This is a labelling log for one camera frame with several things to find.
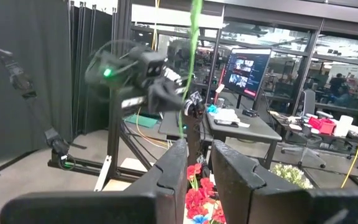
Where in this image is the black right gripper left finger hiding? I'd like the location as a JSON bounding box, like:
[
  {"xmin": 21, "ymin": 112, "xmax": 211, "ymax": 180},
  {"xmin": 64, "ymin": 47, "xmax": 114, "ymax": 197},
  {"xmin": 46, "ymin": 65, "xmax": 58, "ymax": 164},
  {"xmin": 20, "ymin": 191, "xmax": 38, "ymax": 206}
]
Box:
[{"xmin": 0, "ymin": 139, "xmax": 189, "ymax": 224}]

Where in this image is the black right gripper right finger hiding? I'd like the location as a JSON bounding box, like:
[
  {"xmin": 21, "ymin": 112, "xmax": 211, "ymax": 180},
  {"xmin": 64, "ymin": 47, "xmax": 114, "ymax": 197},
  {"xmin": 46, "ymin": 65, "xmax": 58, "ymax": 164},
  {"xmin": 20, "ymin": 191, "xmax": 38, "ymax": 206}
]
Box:
[{"xmin": 211, "ymin": 139, "xmax": 358, "ymax": 224}]

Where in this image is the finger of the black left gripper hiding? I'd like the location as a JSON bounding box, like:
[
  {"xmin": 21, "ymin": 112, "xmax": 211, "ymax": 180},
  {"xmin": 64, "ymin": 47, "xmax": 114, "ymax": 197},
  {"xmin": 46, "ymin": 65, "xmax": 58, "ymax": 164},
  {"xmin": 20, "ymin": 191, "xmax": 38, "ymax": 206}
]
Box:
[
  {"xmin": 149, "ymin": 81, "xmax": 185, "ymax": 114},
  {"xmin": 183, "ymin": 90, "xmax": 205, "ymax": 118}
]

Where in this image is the red artificial flower bunch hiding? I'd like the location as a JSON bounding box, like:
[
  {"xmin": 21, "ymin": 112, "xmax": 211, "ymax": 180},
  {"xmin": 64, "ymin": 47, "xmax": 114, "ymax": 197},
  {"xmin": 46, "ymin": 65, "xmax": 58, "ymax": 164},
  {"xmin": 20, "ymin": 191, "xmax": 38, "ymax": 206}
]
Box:
[
  {"xmin": 186, "ymin": 163, "xmax": 217, "ymax": 218},
  {"xmin": 209, "ymin": 202, "xmax": 228, "ymax": 224}
]

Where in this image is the blue artificial flower bunch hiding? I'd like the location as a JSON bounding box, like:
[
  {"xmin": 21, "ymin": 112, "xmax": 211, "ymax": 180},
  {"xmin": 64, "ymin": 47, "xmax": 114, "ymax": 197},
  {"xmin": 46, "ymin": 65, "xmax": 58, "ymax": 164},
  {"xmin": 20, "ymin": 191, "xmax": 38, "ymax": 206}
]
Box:
[{"xmin": 191, "ymin": 214, "xmax": 211, "ymax": 224}]

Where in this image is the orange artificial tulip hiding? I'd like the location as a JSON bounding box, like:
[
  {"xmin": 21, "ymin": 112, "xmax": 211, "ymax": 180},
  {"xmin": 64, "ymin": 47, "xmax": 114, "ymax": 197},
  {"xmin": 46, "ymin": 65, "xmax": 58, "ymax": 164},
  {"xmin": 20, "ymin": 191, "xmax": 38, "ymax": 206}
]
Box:
[{"xmin": 177, "ymin": 0, "xmax": 204, "ymax": 139}]

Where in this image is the green sheet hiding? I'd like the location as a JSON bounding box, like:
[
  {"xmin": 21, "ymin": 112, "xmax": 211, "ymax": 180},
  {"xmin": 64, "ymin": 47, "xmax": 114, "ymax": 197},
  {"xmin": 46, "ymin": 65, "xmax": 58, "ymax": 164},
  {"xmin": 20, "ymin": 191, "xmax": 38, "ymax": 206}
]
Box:
[{"xmin": 123, "ymin": 113, "xmax": 158, "ymax": 129}]

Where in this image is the dark grey desk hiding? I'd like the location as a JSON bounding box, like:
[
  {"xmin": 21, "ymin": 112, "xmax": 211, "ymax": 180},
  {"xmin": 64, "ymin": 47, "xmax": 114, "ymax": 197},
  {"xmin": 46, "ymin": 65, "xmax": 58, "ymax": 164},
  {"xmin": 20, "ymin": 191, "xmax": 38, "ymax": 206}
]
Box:
[
  {"xmin": 203, "ymin": 107, "xmax": 283, "ymax": 170},
  {"xmin": 158, "ymin": 110, "xmax": 206, "ymax": 141}
]

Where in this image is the black tablet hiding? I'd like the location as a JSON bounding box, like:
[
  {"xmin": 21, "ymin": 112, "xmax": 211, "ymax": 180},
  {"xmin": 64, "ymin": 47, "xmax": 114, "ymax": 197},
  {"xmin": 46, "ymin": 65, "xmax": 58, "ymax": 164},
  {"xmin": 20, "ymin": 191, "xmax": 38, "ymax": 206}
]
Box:
[{"xmin": 213, "ymin": 119, "xmax": 239, "ymax": 128}]

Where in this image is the potted green plant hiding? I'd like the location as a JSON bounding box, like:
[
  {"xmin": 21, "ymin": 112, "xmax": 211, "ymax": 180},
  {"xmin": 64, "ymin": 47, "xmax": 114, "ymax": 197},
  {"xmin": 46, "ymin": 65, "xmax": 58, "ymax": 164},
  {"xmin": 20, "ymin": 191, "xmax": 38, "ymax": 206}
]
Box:
[{"xmin": 270, "ymin": 163, "xmax": 314, "ymax": 190}]

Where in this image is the black computer monitor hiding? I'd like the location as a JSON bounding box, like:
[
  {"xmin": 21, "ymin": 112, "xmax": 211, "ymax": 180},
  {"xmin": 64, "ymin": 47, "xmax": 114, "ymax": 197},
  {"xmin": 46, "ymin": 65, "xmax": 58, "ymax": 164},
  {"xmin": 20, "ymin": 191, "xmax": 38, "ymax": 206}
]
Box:
[{"xmin": 221, "ymin": 47, "xmax": 272, "ymax": 101}]

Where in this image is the black curtain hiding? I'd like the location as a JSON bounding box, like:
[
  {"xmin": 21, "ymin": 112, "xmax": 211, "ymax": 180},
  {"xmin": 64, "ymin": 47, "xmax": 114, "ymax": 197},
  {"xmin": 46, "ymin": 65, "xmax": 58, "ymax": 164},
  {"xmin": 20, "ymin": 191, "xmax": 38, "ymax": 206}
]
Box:
[{"xmin": 0, "ymin": 0, "xmax": 114, "ymax": 162}]

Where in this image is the red plastic box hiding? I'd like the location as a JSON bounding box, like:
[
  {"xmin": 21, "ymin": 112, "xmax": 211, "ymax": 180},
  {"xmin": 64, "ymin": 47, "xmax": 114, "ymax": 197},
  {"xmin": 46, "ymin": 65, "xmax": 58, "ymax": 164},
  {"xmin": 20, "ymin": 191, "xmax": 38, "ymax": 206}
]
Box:
[{"xmin": 308, "ymin": 116, "xmax": 337, "ymax": 135}]

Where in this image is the grey office chair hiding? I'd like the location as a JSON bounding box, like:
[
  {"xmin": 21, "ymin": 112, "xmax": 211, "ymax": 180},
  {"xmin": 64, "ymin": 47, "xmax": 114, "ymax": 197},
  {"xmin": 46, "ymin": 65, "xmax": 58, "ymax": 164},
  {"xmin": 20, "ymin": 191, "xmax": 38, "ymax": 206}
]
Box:
[{"xmin": 280, "ymin": 88, "xmax": 328, "ymax": 169}]

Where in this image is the person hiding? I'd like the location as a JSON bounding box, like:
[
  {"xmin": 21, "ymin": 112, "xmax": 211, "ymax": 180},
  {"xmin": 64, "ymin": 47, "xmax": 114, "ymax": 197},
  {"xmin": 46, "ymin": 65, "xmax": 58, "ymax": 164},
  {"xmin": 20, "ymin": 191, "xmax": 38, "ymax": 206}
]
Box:
[
  {"xmin": 328, "ymin": 73, "xmax": 349, "ymax": 94},
  {"xmin": 333, "ymin": 86, "xmax": 358, "ymax": 108}
]

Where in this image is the black metal table frame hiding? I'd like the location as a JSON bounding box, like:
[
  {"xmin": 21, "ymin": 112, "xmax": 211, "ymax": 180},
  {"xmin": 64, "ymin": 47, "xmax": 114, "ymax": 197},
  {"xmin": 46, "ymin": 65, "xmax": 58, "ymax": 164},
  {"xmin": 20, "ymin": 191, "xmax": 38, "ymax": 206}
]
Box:
[{"xmin": 47, "ymin": 0, "xmax": 155, "ymax": 184}]

